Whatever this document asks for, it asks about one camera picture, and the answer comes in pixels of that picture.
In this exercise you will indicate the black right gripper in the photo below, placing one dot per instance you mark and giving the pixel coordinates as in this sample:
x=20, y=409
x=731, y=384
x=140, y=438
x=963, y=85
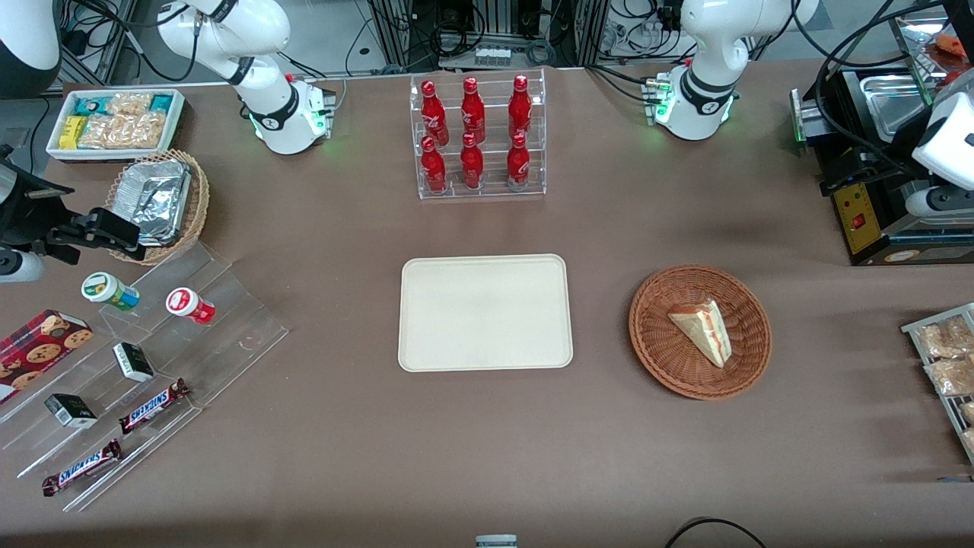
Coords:
x=23, y=215

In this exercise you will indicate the triangular sandwich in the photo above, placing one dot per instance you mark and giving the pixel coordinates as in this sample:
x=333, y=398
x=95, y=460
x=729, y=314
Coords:
x=704, y=331

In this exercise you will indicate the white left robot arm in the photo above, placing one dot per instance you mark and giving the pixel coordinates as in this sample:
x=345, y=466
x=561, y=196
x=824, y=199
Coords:
x=708, y=46

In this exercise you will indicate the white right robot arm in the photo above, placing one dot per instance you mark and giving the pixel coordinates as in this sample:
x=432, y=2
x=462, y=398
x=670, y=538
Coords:
x=243, y=30

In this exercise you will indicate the aluminium foil tray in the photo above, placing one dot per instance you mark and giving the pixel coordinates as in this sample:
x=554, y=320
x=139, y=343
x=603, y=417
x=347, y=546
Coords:
x=156, y=198

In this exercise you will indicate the light tan wicker basket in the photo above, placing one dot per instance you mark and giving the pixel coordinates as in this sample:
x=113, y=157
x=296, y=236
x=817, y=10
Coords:
x=198, y=205

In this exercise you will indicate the cream rectangular tray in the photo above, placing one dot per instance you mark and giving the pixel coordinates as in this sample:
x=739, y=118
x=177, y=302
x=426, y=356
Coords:
x=487, y=312

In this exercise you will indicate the round brown wicker basket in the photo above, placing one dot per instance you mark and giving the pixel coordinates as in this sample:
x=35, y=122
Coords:
x=670, y=358

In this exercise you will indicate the tray of packaged snacks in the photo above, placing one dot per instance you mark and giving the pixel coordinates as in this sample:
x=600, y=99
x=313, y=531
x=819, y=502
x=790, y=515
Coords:
x=913, y=329

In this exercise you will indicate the green lidded cup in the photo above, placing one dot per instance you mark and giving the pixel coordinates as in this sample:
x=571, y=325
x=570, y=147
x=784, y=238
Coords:
x=103, y=288

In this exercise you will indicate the red lidded cup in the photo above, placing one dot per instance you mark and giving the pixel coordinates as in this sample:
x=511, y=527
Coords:
x=186, y=304

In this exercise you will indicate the small black carton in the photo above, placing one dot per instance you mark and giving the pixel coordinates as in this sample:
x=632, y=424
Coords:
x=70, y=411
x=133, y=362

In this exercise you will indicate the large clear cracker bag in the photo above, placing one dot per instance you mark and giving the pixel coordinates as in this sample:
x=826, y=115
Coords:
x=122, y=131

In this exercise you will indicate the clear acrylic stepped display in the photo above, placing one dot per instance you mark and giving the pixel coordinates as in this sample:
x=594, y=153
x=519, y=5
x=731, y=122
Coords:
x=228, y=342

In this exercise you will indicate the red plaid cookie box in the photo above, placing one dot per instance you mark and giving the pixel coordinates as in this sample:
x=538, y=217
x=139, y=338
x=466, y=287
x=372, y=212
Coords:
x=38, y=350

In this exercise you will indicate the yellow snack packet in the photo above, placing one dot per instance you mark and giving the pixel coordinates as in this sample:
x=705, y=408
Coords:
x=72, y=132

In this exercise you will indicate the white plastic snack bin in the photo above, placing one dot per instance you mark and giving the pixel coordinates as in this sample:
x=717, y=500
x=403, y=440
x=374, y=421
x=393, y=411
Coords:
x=176, y=122

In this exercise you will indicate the small clear cracker bag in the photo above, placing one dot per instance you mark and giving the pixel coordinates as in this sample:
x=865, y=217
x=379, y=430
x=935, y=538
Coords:
x=129, y=103

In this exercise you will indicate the Snickers chocolate bar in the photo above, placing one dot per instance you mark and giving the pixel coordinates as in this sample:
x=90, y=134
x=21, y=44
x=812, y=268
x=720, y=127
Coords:
x=82, y=467
x=152, y=406

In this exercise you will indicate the teal snack packet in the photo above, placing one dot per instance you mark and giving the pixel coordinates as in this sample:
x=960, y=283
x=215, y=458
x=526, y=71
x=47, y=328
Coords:
x=91, y=105
x=161, y=103

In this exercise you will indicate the red soda bottle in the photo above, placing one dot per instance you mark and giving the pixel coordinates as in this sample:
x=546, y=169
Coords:
x=434, y=169
x=472, y=110
x=518, y=164
x=434, y=114
x=472, y=164
x=520, y=106

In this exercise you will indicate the clear acrylic bottle rack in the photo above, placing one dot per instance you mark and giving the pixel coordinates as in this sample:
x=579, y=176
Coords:
x=491, y=190

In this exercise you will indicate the white power strip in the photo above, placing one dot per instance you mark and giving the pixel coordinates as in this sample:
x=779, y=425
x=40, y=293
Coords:
x=493, y=56

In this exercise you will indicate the small grey device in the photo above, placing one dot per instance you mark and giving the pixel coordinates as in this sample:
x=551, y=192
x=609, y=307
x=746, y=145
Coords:
x=496, y=541

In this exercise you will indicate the black food warmer machine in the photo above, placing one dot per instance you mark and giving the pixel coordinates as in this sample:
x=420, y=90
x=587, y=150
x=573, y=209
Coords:
x=860, y=228

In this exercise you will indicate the stainless steel pan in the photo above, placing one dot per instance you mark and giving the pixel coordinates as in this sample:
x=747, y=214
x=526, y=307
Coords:
x=890, y=103

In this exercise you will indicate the clear bag of pastries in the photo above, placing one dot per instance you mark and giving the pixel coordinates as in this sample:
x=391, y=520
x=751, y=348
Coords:
x=969, y=412
x=969, y=441
x=951, y=377
x=943, y=339

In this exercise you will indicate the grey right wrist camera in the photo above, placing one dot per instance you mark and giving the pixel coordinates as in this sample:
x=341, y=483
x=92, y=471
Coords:
x=19, y=268

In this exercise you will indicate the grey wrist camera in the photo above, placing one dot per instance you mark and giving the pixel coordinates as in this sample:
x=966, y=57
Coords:
x=19, y=268
x=932, y=202

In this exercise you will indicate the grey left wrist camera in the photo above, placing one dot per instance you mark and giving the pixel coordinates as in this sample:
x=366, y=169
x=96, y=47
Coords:
x=932, y=202

